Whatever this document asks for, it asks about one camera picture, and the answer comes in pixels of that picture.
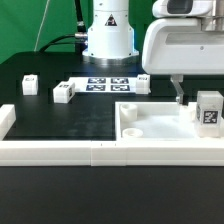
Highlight white thin cord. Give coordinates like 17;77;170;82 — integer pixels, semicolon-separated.
33;0;52;52

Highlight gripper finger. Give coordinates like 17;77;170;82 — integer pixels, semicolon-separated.
170;75;184;104

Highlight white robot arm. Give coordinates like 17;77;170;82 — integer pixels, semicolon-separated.
83;0;224;97

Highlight white fiducial tag sheet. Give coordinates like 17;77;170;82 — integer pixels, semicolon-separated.
69;77;136;93

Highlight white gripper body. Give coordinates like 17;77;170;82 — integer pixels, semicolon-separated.
142;18;224;75

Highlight white U-shaped fence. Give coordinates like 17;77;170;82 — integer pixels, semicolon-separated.
0;104;224;166

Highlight white square tabletop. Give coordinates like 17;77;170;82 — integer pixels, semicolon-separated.
115;102;224;149

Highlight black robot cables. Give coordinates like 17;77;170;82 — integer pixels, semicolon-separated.
39;0;89;53

